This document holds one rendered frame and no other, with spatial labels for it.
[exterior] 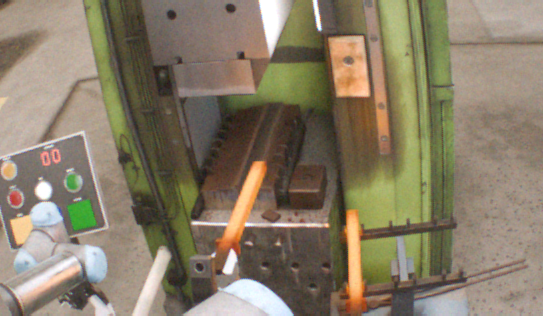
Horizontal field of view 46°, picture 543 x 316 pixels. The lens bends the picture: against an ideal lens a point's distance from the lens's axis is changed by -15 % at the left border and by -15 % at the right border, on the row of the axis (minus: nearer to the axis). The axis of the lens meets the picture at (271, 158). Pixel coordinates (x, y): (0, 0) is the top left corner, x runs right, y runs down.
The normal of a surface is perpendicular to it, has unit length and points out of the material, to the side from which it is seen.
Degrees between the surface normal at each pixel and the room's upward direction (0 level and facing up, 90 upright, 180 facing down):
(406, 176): 90
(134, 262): 0
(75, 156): 60
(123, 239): 0
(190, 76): 90
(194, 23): 90
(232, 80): 90
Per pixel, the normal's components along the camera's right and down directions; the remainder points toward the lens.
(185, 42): -0.19, 0.57
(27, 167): 0.13, 0.03
